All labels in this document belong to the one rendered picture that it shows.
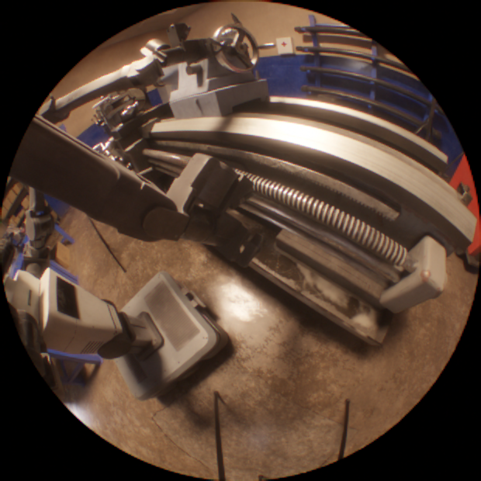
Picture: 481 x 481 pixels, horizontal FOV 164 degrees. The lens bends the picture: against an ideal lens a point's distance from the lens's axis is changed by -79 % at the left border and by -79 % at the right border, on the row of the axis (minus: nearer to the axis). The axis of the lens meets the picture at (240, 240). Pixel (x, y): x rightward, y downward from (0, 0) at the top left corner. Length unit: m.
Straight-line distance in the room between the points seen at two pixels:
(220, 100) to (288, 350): 1.15
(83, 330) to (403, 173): 0.84
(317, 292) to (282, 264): 0.17
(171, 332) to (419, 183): 0.98
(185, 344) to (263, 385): 0.48
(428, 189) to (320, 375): 0.94
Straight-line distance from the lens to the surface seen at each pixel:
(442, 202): 0.40
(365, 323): 0.66
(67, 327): 0.56
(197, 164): 0.23
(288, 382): 1.02
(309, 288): 0.61
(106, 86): 0.56
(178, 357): 0.84
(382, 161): 0.36
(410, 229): 0.44
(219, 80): 0.70
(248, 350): 0.99
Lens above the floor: 0.98
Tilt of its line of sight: 55 degrees down
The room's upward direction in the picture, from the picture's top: 19 degrees counter-clockwise
